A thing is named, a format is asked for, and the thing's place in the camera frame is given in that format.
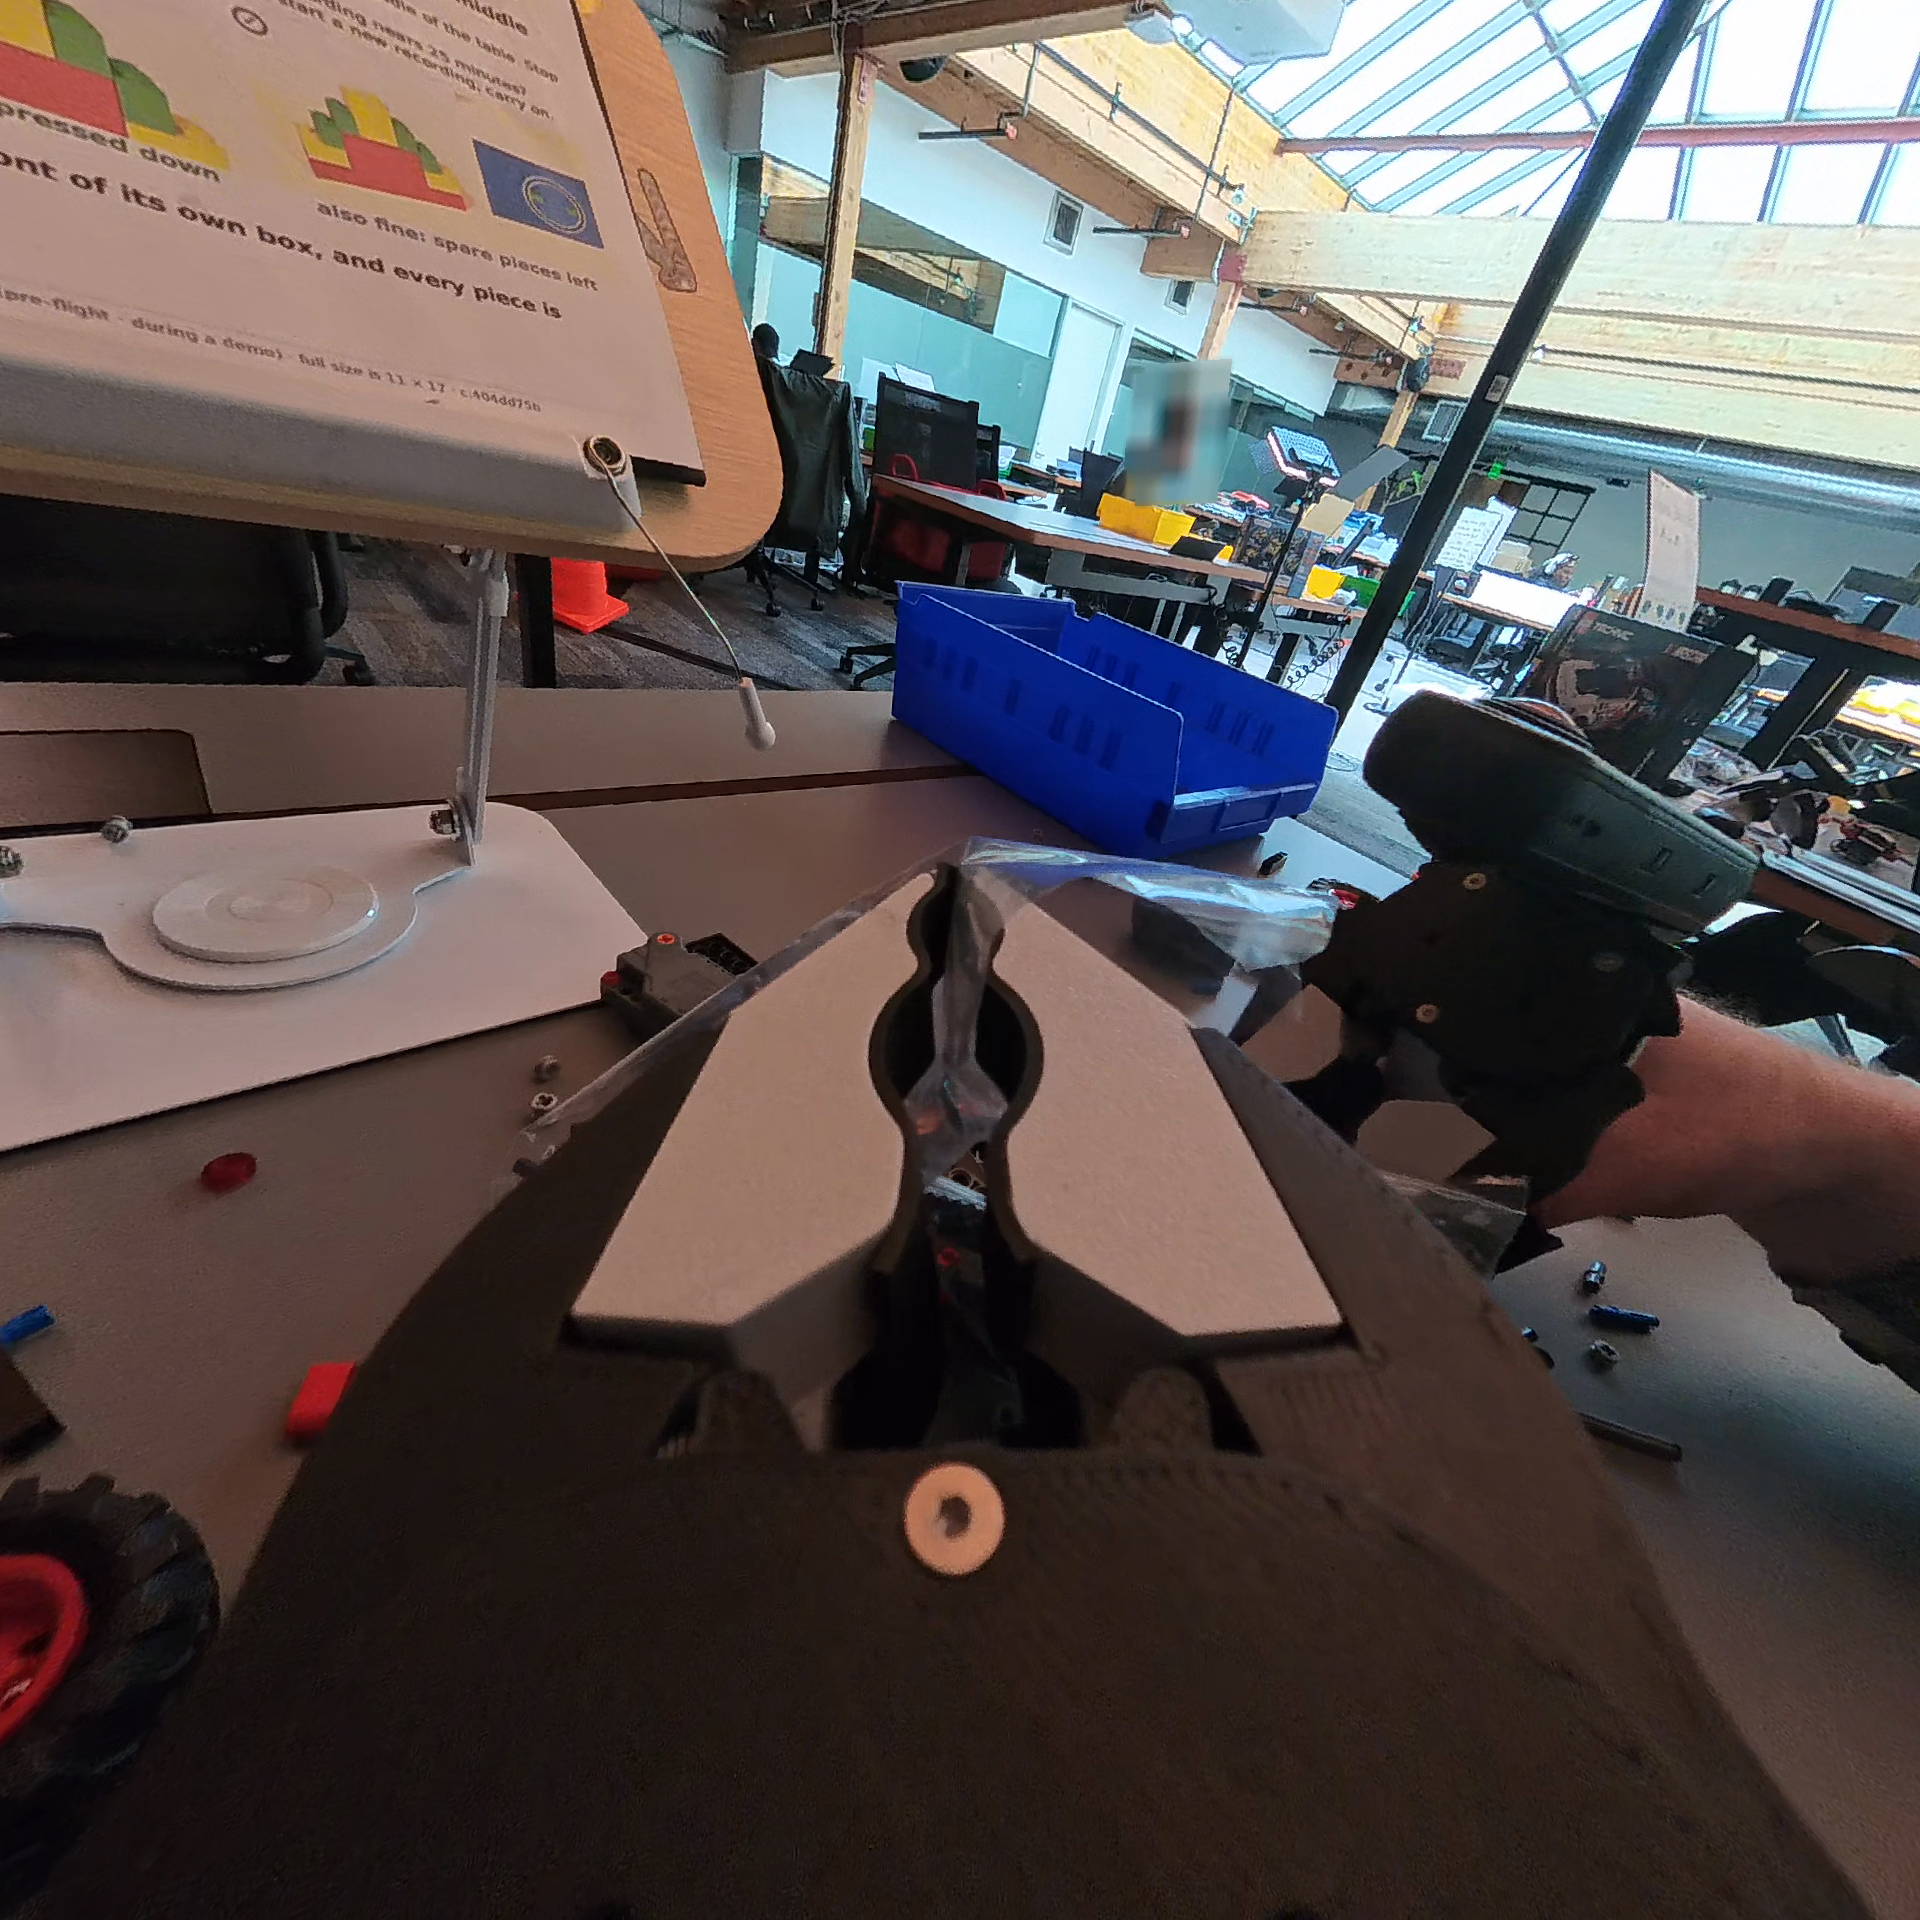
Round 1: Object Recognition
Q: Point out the black pole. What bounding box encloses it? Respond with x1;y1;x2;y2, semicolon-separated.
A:
1329;0;1714;711

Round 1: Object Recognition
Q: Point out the red black office chair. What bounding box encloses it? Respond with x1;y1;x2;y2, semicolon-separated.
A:
841;381;1010;680

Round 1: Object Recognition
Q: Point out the dark cardboard box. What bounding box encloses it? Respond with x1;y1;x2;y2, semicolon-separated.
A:
1532;611;1761;791

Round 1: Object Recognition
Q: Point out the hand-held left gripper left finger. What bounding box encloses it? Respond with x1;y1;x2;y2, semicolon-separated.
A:
572;870;963;1450

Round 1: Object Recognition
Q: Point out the grey toy motor block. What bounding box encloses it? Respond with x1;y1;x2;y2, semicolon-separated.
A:
599;928;761;1040

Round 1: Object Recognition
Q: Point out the instruction sheet wooden board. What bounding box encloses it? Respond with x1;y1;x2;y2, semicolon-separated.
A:
0;0;789;575

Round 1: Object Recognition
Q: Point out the white tipped thin rod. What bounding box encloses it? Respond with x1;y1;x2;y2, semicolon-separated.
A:
581;437;785;754

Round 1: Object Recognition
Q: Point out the black blue toy connector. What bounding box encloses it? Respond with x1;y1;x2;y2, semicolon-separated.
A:
0;1302;63;1466

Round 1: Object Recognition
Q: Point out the person's right forearm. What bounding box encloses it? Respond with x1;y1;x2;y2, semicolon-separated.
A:
1772;1022;1920;1388

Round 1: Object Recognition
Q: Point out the clear plastic bag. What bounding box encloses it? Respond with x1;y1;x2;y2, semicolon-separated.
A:
511;840;1539;1269

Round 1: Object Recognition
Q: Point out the black toy wheel red rim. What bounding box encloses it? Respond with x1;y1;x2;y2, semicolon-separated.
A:
0;1472;225;1896

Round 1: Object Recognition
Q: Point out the pile of toy building pieces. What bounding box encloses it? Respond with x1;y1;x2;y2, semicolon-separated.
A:
1515;1252;1692;1470

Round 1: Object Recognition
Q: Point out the blue storage bin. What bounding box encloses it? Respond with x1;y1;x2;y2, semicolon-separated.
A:
891;582;1346;863

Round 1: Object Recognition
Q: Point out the grey desk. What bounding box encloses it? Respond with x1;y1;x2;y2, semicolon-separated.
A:
0;679;1920;1920

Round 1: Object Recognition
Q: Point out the black chair with dark jacket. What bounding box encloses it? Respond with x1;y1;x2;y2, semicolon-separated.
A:
751;324;876;606

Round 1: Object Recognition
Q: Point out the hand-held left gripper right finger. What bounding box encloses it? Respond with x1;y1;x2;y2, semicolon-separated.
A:
967;870;1345;1450

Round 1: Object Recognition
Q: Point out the wooden table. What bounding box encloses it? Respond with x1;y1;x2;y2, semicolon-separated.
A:
1697;584;1920;903
871;476;1295;648

